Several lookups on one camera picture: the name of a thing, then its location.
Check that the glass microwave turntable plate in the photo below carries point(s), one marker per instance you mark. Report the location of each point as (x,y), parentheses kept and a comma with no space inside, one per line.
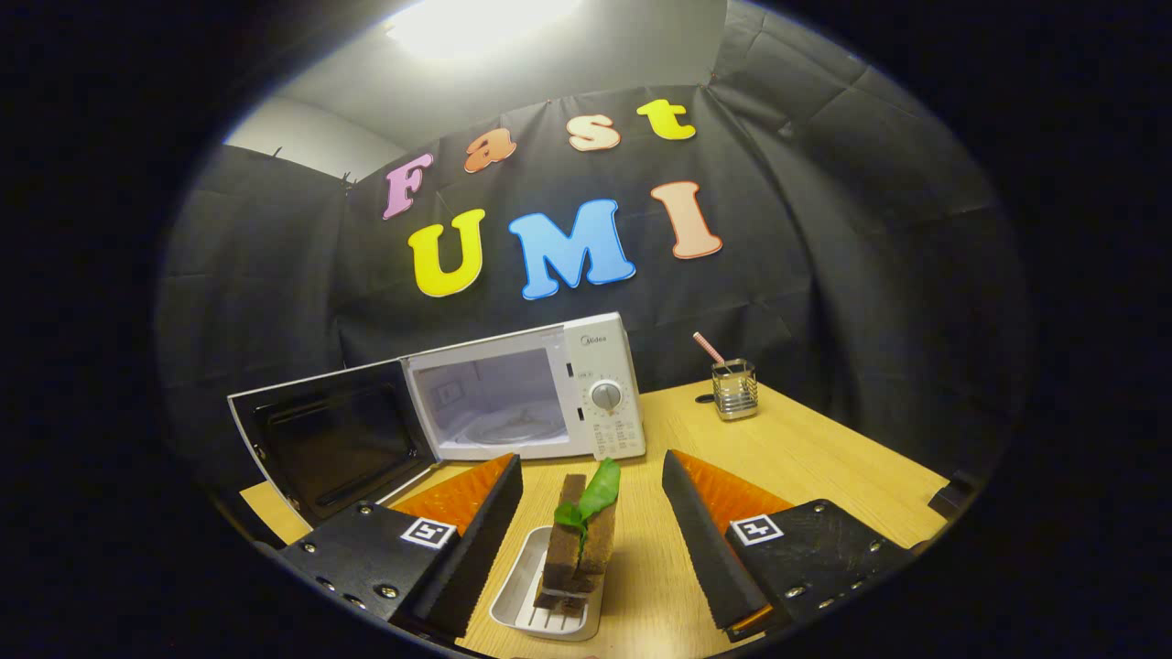
(513,430)

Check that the pink striped straw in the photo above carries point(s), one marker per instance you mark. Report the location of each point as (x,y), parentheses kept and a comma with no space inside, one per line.
(707,346)

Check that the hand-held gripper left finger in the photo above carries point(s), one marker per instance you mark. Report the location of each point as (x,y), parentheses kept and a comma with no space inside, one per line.
(472,558)

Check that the brown bread lettuce sandwich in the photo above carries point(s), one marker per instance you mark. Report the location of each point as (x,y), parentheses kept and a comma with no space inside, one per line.
(558,558)

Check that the white microwave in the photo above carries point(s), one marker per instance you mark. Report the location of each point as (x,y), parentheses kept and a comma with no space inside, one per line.
(577,343)

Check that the black backdrop cloth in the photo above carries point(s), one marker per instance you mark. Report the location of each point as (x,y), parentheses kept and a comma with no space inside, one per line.
(824,275)

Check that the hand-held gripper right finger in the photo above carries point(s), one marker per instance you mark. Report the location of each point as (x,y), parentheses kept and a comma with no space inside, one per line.
(710,558)

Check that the white ribbed tray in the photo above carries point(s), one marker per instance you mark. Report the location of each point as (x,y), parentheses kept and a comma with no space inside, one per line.
(517,595)

